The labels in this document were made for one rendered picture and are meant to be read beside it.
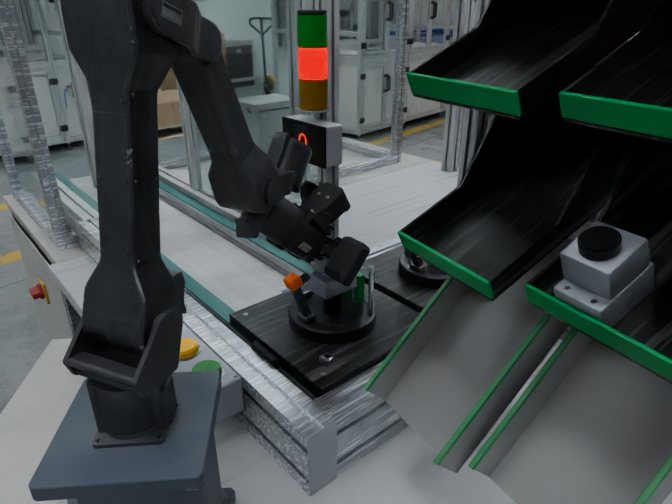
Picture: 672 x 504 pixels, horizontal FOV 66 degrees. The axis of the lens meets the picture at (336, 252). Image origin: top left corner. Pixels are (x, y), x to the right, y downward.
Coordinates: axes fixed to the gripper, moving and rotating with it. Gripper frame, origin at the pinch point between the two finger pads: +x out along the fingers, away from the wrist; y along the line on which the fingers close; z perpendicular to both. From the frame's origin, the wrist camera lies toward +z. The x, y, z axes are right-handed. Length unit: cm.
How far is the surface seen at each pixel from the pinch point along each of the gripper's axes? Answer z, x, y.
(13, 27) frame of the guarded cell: 9, -36, 81
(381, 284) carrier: 1.2, 17.1, 2.9
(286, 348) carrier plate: -15.1, -0.6, -1.8
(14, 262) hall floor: -87, 62, 288
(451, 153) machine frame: 61, 88, 61
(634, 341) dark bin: 3.2, -15.7, -44.8
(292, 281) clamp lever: -6.2, -5.7, -0.9
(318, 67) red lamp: 25.9, -9.4, 16.5
